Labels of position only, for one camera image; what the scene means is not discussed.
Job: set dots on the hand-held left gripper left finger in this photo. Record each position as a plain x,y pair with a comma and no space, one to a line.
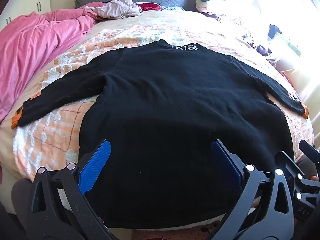
96,167

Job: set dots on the red garment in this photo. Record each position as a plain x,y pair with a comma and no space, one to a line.
150,6

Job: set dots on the white wardrobe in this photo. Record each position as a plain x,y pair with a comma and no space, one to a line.
25,0

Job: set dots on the person's right hand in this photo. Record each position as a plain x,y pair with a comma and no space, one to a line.
314,177

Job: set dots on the blue patterned cloth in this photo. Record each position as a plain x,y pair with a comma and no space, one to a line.
175,8

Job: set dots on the beige crumpled garment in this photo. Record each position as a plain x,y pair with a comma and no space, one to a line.
117,8

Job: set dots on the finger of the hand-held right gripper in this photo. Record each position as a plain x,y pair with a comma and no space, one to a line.
308,150
288,162

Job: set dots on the pink duvet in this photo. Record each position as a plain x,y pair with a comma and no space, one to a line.
30,45

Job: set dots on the black sweater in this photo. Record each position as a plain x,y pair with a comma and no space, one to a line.
175,92

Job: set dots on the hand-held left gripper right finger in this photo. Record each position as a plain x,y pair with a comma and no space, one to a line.
225,162

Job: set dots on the orange patterned blanket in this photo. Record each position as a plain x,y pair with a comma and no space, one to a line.
75,55

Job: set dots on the dark blue garment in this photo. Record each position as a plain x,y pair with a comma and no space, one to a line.
273,30

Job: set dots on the pile of clothes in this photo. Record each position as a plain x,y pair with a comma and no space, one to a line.
203,3

